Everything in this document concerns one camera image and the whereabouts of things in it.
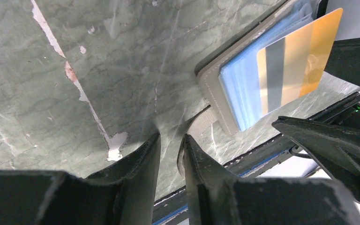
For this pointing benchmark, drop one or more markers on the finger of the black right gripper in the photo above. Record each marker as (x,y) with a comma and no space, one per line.
(335,148)
(344,60)

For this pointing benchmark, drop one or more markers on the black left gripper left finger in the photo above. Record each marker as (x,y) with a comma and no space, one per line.
(120,194)

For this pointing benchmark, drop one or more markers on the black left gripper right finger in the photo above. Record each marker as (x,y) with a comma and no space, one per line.
(216,196)

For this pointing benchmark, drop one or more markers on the grey leather card holder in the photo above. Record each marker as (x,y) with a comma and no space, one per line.
(231,83)

